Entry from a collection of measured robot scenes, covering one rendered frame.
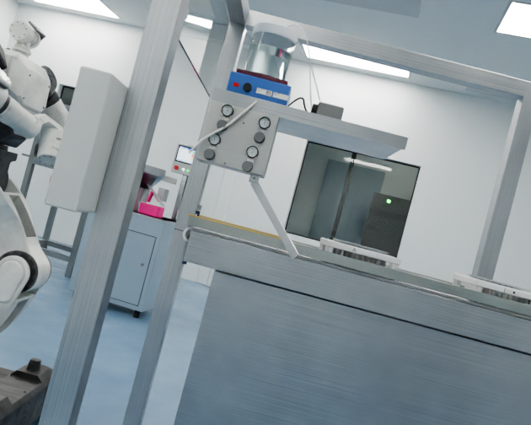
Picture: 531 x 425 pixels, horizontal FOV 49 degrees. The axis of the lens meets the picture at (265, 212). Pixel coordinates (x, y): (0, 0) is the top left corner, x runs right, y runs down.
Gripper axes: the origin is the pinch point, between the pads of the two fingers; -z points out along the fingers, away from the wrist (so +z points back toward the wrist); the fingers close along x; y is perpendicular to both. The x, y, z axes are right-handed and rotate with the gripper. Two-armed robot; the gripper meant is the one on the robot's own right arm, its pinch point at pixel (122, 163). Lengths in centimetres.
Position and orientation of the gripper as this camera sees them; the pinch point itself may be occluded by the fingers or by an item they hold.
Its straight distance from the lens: 196.2
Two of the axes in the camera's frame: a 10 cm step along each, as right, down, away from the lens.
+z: -8.3, -2.3, -5.1
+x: -2.6, 9.7, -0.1
